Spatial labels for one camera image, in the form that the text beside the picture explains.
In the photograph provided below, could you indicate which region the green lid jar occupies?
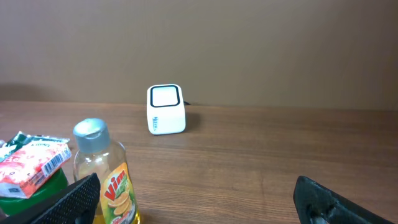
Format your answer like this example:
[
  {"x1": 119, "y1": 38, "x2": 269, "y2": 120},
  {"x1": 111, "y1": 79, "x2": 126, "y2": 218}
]
[{"x1": 1, "y1": 168, "x2": 68, "y2": 216}]

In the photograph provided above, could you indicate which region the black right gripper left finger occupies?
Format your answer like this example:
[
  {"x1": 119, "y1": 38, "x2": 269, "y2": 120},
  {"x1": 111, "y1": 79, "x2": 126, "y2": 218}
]
[{"x1": 1, "y1": 173, "x2": 101, "y2": 224}]

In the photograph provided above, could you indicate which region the yellow dish soap bottle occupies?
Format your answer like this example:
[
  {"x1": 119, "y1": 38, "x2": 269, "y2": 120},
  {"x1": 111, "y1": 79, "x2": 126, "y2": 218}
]
[{"x1": 73, "y1": 118, "x2": 142, "y2": 224}]

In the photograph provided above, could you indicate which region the red Kleenex tissue pack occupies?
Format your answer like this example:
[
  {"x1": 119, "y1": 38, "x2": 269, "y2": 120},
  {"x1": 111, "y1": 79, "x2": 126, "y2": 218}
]
[{"x1": 1, "y1": 131, "x2": 72, "y2": 199}]

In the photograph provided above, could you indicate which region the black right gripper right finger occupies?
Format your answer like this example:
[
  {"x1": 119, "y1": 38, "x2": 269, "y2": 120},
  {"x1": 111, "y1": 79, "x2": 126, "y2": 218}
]
[{"x1": 293, "y1": 175, "x2": 392, "y2": 224}]

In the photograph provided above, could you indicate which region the white barcode scanner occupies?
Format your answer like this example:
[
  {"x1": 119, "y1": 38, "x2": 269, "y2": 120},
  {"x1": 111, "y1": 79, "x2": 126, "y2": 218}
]
[{"x1": 146, "y1": 84, "x2": 186, "y2": 135}]

